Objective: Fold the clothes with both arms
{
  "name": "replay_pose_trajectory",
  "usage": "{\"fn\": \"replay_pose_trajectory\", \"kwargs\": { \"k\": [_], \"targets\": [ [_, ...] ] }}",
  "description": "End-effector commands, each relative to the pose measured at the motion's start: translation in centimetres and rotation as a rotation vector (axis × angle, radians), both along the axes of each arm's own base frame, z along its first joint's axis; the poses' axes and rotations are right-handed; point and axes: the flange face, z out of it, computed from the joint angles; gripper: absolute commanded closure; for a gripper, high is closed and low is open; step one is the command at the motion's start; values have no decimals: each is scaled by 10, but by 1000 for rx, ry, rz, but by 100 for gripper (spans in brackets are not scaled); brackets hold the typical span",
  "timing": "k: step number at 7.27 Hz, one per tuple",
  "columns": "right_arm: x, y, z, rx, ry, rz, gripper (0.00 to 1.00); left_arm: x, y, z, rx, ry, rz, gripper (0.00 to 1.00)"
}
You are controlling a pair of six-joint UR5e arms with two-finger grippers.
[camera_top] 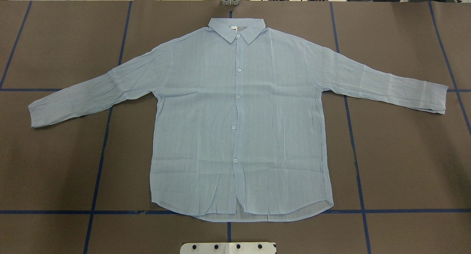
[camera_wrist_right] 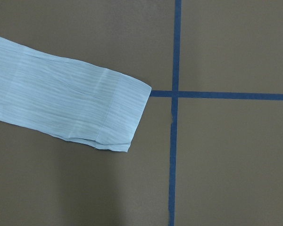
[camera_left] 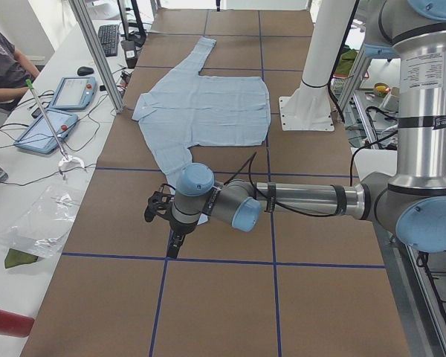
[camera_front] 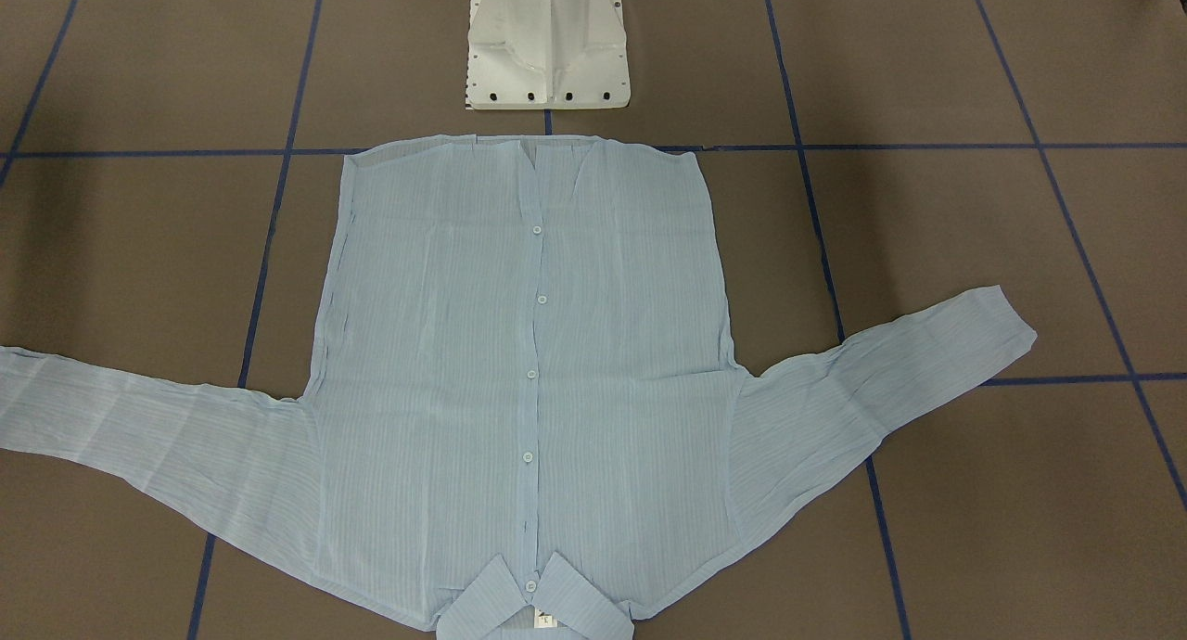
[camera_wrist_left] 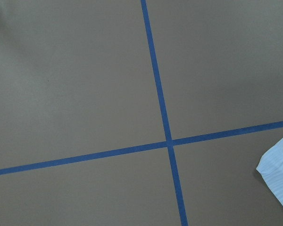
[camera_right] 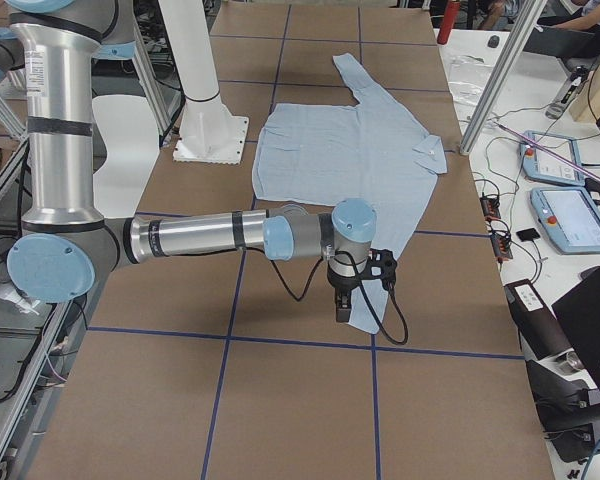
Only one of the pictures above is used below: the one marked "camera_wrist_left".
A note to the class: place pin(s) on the light blue button-up shirt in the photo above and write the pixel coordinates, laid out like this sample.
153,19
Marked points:
271,169

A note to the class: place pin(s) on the blue tape grid lines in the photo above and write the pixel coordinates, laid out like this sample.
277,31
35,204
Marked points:
139,112

